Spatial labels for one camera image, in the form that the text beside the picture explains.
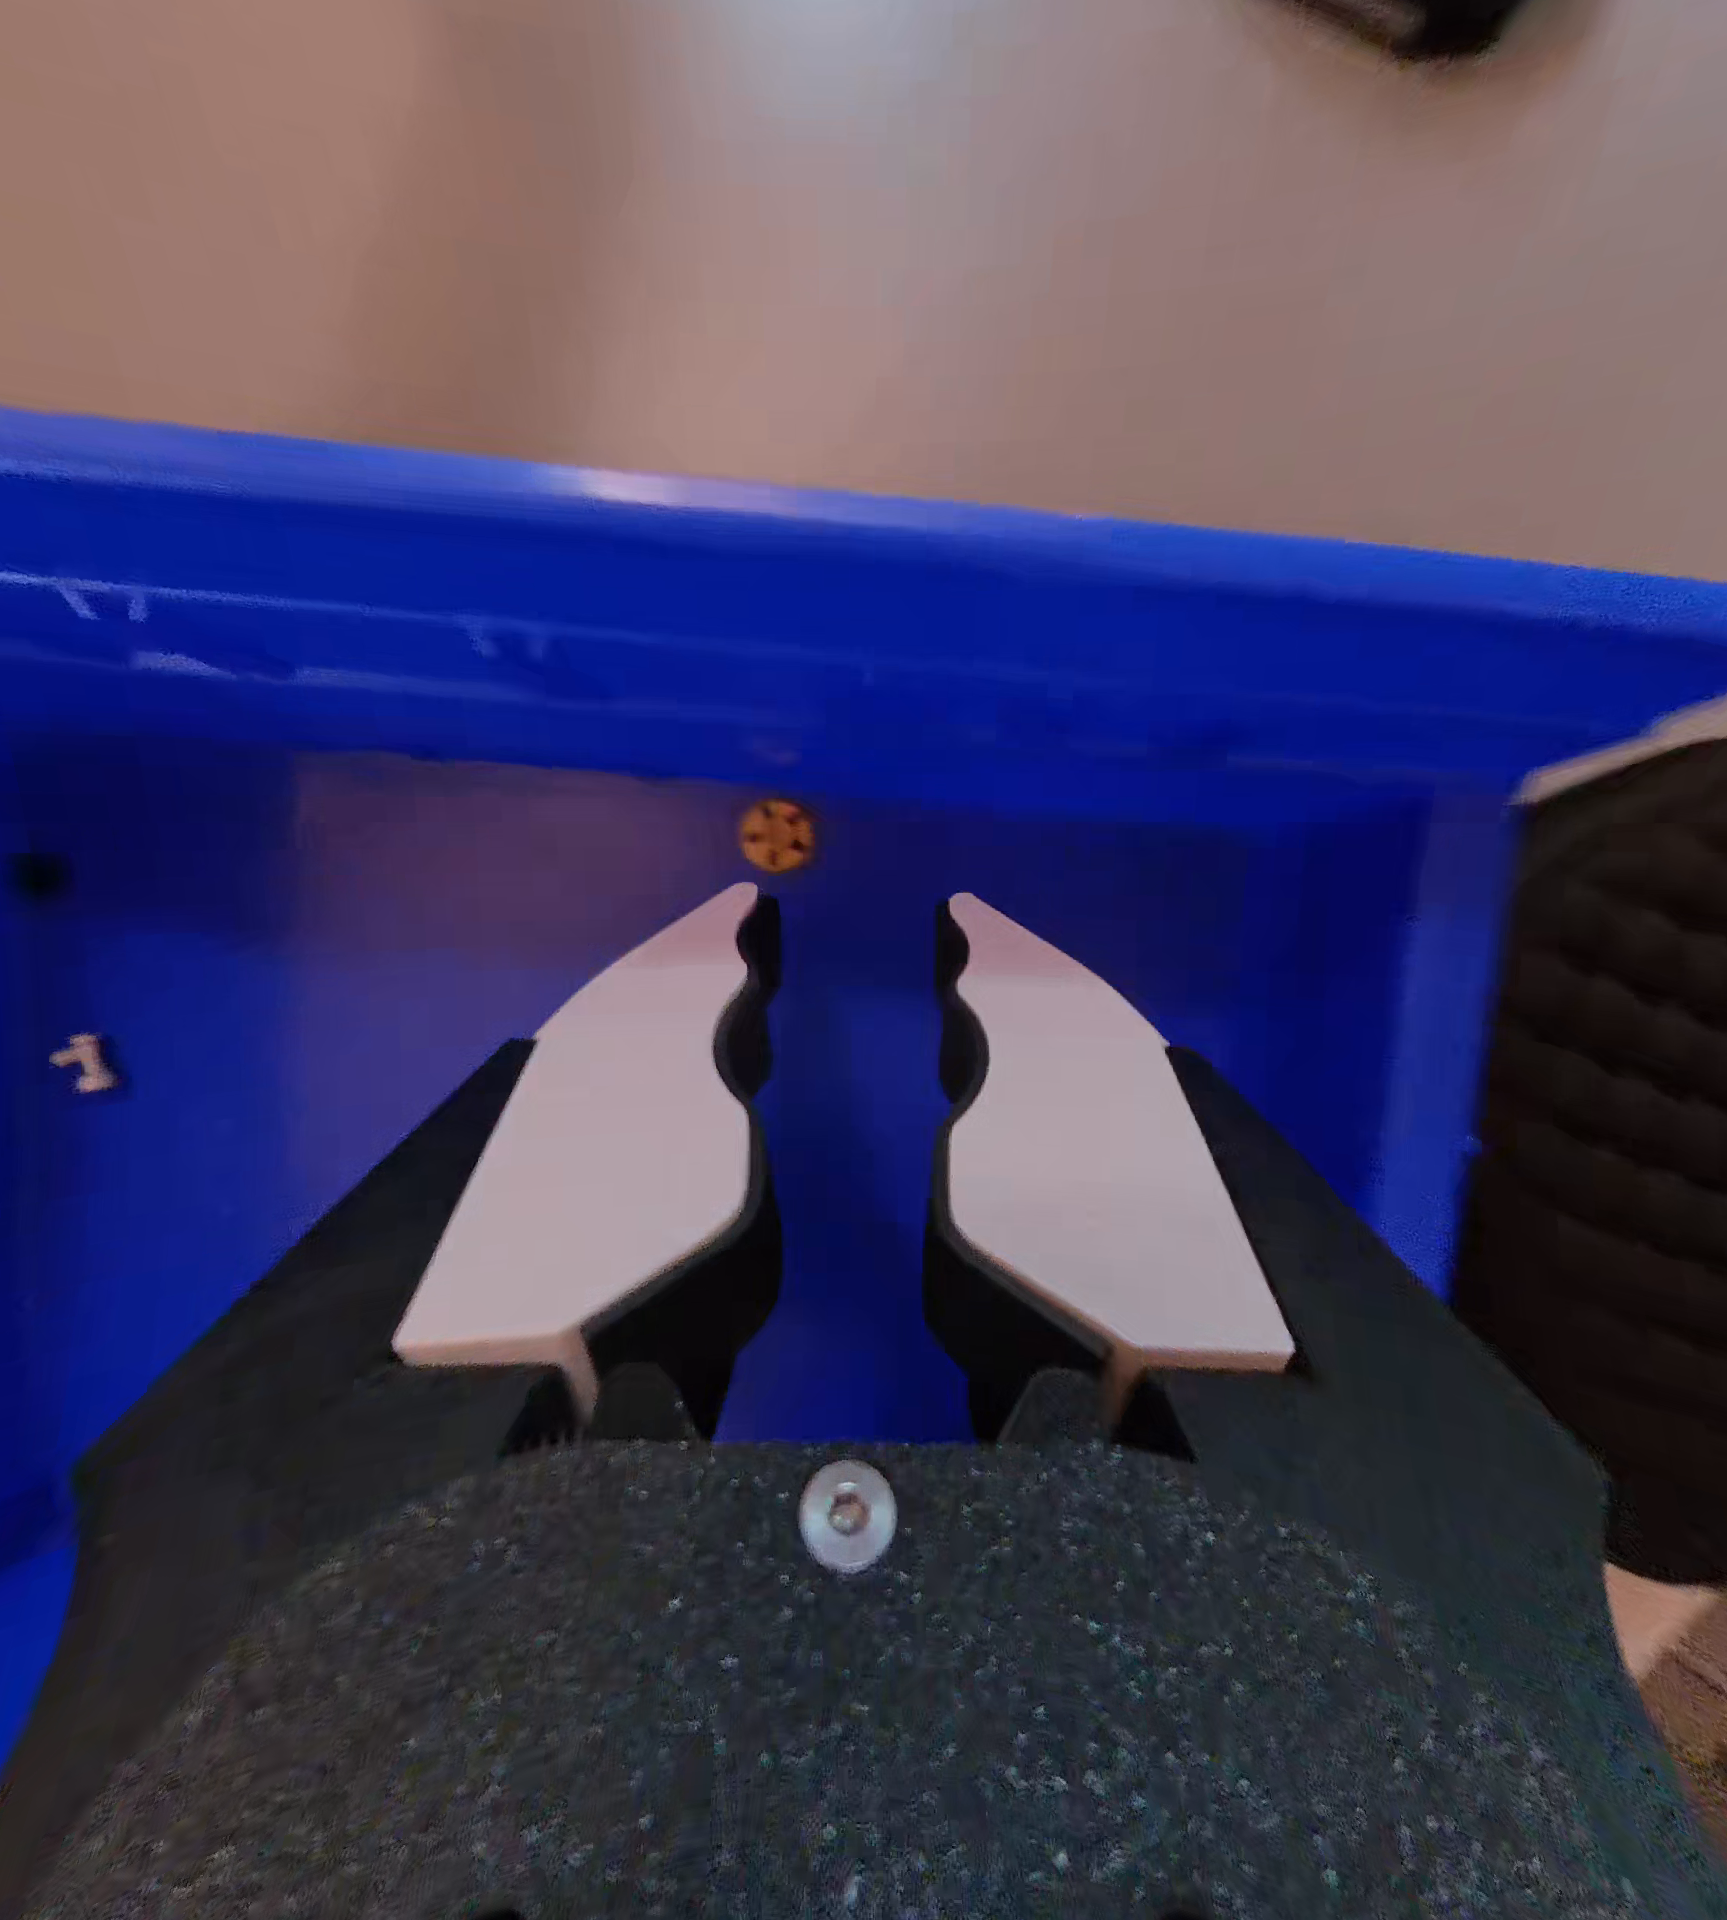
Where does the blue storage bin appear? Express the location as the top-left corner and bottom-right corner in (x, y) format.
(0, 398), (1727, 1863)

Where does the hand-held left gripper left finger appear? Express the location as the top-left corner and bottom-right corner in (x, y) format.
(390, 883), (783, 1420)

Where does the black dimpled wrist rest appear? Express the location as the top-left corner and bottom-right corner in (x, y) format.
(1459, 735), (1727, 1586)

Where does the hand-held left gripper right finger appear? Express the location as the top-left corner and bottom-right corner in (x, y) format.
(929, 894), (1301, 1429)

